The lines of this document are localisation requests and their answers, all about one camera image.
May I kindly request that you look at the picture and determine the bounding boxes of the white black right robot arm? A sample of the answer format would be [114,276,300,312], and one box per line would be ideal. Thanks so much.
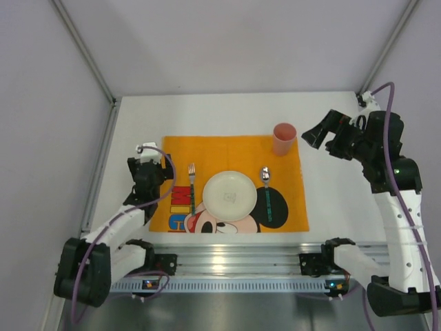
[301,110,440,317]

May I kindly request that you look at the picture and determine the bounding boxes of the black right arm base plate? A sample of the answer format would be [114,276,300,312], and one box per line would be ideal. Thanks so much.
[298,253,345,278]

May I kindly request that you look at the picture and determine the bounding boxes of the orange Mickey Mouse placemat cloth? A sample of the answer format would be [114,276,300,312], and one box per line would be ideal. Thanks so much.
[150,136,309,234]

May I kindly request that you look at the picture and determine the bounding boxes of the cream round plate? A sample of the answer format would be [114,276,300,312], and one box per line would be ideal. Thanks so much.
[202,171,257,222]

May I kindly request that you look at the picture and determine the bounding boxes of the slotted grey cable duct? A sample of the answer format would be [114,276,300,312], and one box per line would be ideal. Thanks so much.
[110,277,349,294]

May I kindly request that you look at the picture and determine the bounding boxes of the pink plastic cup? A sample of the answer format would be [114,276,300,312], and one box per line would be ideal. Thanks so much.
[273,123,297,156]

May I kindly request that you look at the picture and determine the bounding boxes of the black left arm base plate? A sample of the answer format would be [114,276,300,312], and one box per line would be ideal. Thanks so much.
[152,254,178,276]

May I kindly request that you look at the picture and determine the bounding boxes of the teal handled fork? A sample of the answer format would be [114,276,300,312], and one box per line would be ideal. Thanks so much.
[188,163,196,216]

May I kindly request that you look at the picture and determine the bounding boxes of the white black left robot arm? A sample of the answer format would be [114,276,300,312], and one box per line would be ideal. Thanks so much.
[53,142,176,307]

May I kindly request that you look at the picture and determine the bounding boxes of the teal handled spoon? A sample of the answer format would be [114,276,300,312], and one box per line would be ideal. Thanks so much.
[260,167,273,223]

